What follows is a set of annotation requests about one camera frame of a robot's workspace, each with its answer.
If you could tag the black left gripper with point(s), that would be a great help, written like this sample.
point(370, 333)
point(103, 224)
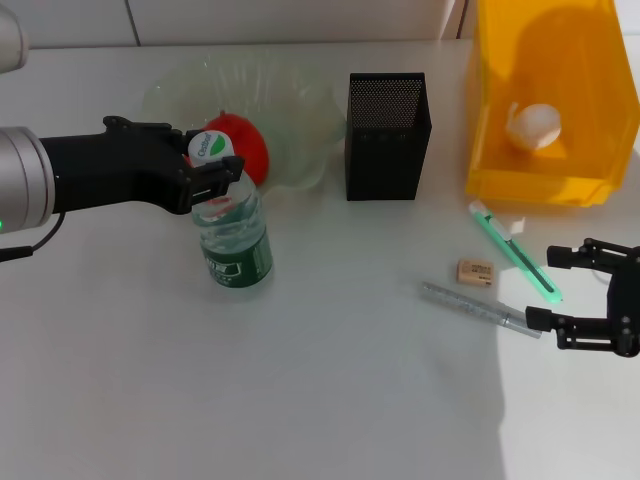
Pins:
point(115, 170)

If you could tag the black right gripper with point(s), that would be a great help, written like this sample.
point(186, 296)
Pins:
point(627, 300)

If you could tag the red-orange fruit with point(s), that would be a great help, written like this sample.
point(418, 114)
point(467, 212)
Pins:
point(250, 145)

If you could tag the green utility knife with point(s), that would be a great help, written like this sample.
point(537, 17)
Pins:
point(505, 240)

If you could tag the clear green-label water bottle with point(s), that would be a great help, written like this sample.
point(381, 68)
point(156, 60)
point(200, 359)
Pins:
point(235, 250)

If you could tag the white paper ball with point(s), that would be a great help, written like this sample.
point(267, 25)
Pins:
point(532, 127)

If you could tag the white and silver left arm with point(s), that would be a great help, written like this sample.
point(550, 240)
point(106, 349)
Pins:
point(25, 180)

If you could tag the beige eraser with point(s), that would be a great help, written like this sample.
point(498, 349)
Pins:
point(475, 272)

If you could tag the silver pen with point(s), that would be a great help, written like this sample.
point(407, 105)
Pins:
point(465, 302)

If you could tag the green glass fruit plate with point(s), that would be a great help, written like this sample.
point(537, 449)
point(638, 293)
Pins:
point(300, 100)

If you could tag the black mesh pen holder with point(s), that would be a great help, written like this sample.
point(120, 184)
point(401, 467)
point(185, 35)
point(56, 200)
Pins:
point(387, 160)

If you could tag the yellow plastic bin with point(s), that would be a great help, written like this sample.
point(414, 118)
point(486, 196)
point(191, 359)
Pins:
point(590, 75)

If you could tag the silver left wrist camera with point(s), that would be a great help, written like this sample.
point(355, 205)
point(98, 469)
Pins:
point(12, 40)

